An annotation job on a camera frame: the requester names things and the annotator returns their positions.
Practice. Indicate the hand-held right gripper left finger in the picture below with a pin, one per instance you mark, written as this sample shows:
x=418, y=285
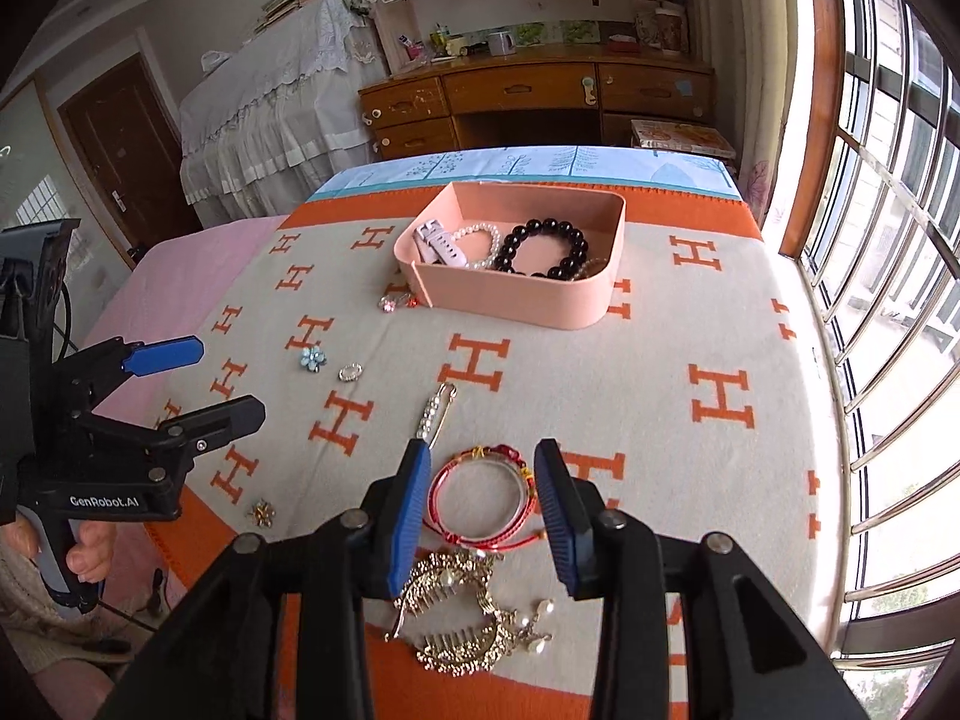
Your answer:
x=405, y=521

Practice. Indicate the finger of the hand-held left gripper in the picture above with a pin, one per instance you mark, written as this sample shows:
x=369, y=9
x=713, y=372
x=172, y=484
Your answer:
x=217, y=420
x=169, y=352

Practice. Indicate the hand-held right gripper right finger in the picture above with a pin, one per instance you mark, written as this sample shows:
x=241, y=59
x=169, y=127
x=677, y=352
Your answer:
x=559, y=521

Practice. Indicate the pink plastic box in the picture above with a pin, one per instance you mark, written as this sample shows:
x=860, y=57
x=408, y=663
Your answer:
x=517, y=300

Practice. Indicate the person's left forearm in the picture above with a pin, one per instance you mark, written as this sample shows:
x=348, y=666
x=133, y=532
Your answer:
x=37, y=622

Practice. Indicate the person's left hand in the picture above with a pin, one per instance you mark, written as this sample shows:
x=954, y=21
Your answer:
x=90, y=551

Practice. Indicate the clear glass bangle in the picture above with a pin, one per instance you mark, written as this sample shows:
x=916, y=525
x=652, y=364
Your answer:
x=450, y=476

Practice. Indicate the gold rhinestone hair comb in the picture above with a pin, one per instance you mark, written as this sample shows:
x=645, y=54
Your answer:
x=442, y=577
x=465, y=652

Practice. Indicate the pink bedsheet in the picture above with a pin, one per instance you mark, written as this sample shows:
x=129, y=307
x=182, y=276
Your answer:
x=180, y=270

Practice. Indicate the gold pearl drop earrings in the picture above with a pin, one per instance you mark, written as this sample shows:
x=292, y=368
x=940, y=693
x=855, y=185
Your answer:
x=538, y=615

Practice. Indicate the gold flower brooch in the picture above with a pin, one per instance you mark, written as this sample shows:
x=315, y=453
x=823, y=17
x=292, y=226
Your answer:
x=262, y=514

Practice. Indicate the blue flower brooch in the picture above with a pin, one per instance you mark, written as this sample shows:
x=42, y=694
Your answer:
x=312, y=359

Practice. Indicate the silver rhinestone hair pin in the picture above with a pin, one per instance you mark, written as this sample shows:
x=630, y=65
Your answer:
x=433, y=412

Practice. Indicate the orange patterned blanket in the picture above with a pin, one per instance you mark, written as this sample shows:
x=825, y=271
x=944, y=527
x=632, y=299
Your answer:
x=600, y=390

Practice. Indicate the brown wooden door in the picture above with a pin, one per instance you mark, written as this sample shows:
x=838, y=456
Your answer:
x=120, y=142

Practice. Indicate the white lace furniture cover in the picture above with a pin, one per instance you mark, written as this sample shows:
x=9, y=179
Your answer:
x=262, y=112

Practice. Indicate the white watch band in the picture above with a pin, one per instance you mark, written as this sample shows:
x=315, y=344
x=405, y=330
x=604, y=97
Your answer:
x=439, y=244

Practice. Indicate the light blue printed sheet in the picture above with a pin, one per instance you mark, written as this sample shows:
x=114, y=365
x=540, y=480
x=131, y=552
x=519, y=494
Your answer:
x=525, y=161

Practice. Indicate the stack of books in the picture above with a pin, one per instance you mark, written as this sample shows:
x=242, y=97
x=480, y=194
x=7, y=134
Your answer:
x=679, y=139

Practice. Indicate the metal window bars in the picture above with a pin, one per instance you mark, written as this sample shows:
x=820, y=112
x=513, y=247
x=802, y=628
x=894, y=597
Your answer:
x=885, y=277

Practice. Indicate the wooden desk with drawers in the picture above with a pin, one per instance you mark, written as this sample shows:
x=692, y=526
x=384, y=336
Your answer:
x=525, y=82

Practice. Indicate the white mug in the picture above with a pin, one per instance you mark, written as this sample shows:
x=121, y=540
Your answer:
x=499, y=43

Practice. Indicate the floral lidded cup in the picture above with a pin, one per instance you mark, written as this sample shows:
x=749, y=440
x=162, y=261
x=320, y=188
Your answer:
x=670, y=30

